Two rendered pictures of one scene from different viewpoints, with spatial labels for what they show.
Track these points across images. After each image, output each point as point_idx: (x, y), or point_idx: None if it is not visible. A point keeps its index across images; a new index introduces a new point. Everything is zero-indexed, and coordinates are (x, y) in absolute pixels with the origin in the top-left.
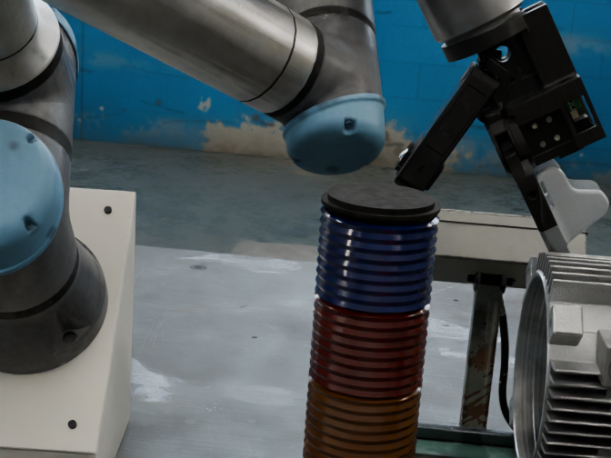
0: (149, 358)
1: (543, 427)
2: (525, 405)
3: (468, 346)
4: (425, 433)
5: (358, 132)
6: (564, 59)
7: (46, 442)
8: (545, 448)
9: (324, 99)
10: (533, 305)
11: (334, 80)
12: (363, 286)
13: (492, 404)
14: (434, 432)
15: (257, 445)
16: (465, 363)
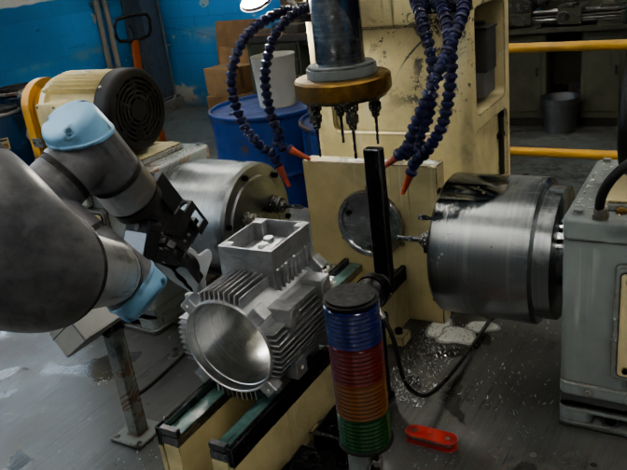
0: None
1: (272, 363)
2: (209, 367)
3: (116, 368)
4: (175, 416)
5: (165, 283)
6: (176, 195)
7: None
8: (279, 370)
9: (143, 277)
10: (191, 320)
11: (142, 264)
12: (376, 333)
13: (79, 397)
14: (179, 412)
15: None
16: (115, 378)
